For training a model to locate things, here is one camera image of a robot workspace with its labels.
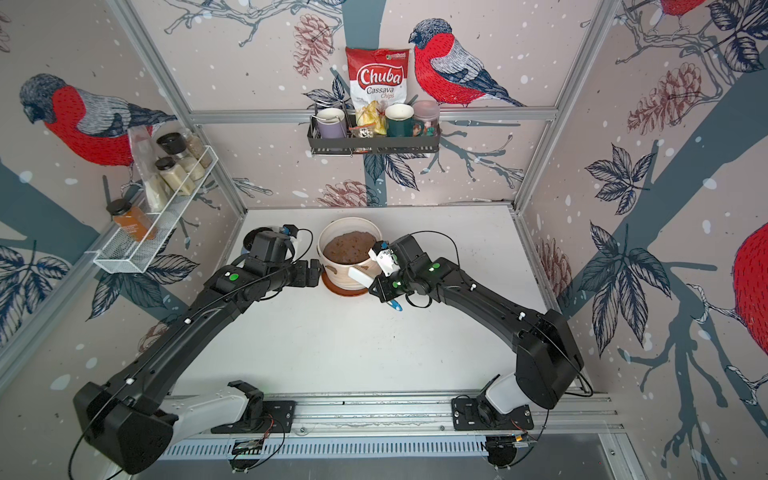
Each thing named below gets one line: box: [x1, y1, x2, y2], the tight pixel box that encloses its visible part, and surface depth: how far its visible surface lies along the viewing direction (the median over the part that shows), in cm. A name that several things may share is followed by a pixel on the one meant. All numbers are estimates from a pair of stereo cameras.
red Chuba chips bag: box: [345, 47, 410, 135], surface depth 81 cm
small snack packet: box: [358, 127, 373, 139], surface depth 87 cm
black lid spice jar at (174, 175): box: [155, 156, 196, 196], surface depth 79 cm
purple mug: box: [316, 107, 347, 139], surface depth 85 cm
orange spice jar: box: [106, 199, 158, 242], surface depth 68 cm
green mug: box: [385, 103, 424, 138], surface depth 85 cm
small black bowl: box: [243, 227, 273, 251], surface depth 107 cm
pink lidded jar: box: [413, 100, 441, 137], surface depth 87 cm
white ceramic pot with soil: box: [317, 216, 383, 291], surface depth 97 cm
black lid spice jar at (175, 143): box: [156, 132, 206, 182], surface depth 82 cm
